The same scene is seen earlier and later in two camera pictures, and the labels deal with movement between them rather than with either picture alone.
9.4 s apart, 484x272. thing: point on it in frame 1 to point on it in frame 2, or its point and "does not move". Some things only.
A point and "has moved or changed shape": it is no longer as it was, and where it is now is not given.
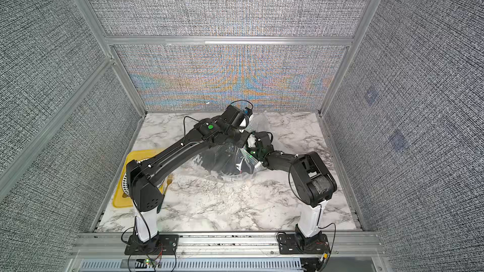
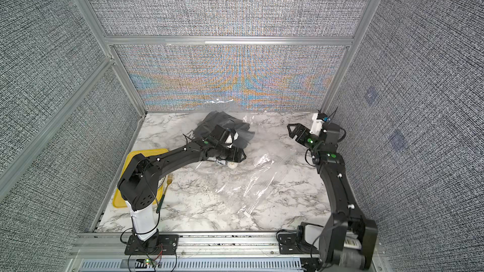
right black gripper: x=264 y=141 to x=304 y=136
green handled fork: x=169 y=178 does not move
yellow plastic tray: x=119 y=200 does not move
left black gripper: x=242 y=141 to x=239 y=157
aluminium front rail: x=356 y=245 does not move
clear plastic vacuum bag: x=228 y=160 has moved or changed shape
